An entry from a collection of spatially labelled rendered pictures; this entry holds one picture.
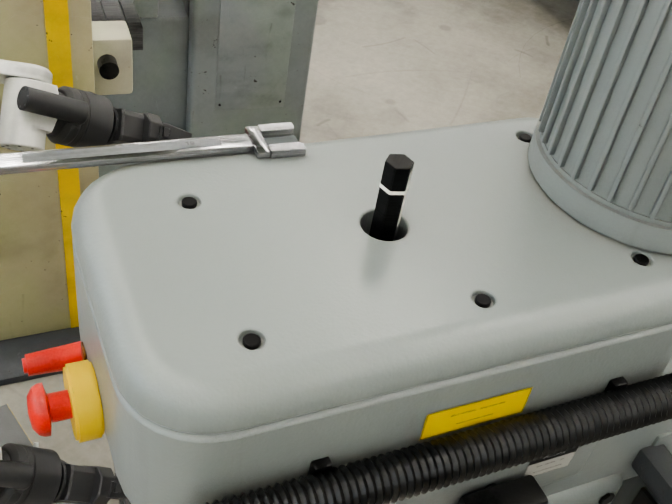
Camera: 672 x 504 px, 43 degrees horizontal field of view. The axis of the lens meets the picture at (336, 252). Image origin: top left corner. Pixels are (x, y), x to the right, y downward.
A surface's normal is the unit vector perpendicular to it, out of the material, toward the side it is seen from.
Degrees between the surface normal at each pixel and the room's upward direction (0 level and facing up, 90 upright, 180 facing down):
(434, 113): 0
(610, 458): 90
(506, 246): 0
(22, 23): 90
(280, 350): 0
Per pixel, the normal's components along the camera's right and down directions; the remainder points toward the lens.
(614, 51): -0.89, 0.19
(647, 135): -0.58, 0.47
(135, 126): 0.73, 0.03
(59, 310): 0.39, 0.65
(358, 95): 0.15, -0.75
